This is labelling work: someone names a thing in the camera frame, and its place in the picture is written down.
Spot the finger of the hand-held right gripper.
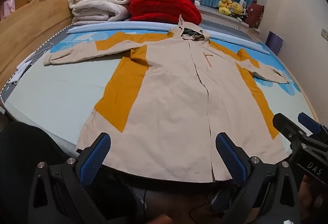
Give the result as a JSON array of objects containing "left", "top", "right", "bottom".
[
  {"left": 297, "top": 112, "right": 328, "bottom": 138},
  {"left": 272, "top": 113, "right": 308, "bottom": 143}
]

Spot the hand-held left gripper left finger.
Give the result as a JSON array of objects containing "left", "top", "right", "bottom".
[{"left": 28, "top": 132, "right": 112, "bottom": 224}]

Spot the person's dark trouser leg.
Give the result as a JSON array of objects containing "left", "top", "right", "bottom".
[{"left": 0, "top": 122, "right": 144, "bottom": 224}]

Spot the wooden headboard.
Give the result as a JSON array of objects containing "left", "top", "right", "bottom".
[{"left": 0, "top": 0, "right": 89, "bottom": 89}]

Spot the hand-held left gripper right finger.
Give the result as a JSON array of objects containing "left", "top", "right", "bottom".
[{"left": 215, "top": 132, "right": 300, "bottom": 224}]

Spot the white cable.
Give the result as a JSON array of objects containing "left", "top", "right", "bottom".
[{"left": 24, "top": 42, "right": 55, "bottom": 64}]

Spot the purple box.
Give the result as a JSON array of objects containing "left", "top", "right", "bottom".
[{"left": 266, "top": 31, "right": 284, "bottom": 55}]

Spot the cream folded quilt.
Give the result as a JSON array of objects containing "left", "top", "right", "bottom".
[{"left": 69, "top": 0, "right": 135, "bottom": 26}]

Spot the blue shoe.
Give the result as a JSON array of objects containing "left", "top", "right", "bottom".
[{"left": 211, "top": 188, "right": 237, "bottom": 212}]

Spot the yellow plush toy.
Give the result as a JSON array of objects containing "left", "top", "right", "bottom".
[
  {"left": 231, "top": 2, "right": 244, "bottom": 16},
  {"left": 218, "top": 0, "right": 233, "bottom": 15}
]

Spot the red folded blanket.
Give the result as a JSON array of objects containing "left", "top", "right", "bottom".
[{"left": 129, "top": 0, "right": 202, "bottom": 25}]

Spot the beige and mustard jacket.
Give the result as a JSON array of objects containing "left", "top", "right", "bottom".
[{"left": 43, "top": 15, "right": 291, "bottom": 183}]

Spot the person's right hand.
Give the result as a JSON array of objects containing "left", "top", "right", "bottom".
[{"left": 298, "top": 175, "right": 328, "bottom": 217}]

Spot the pink card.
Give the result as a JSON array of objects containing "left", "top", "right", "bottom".
[{"left": 2, "top": 0, "right": 17, "bottom": 19}]

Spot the blue patterned bed mat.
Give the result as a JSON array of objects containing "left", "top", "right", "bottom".
[{"left": 5, "top": 26, "right": 312, "bottom": 158}]

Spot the dark red bag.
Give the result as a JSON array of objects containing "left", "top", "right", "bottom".
[{"left": 245, "top": 2, "right": 265, "bottom": 28}]

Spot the grey edged mattress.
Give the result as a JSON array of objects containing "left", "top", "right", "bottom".
[{"left": 0, "top": 18, "right": 321, "bottom": 160}]

